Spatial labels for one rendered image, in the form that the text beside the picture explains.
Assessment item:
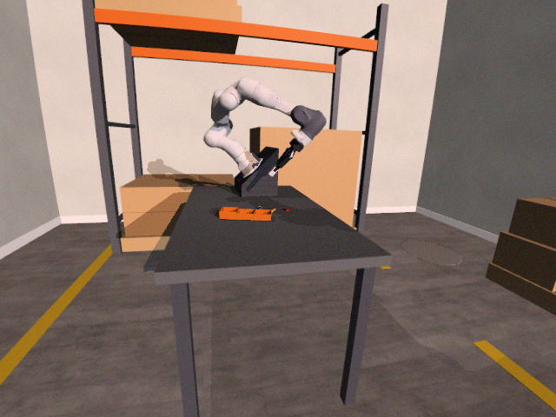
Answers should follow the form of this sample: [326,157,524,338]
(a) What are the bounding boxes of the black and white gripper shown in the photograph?
[268,138,304,176]

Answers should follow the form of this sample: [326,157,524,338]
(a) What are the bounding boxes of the orange rack of bins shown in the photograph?
[219,207,272,221]

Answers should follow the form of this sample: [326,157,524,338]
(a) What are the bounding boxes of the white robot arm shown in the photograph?
[203,77,327,178]

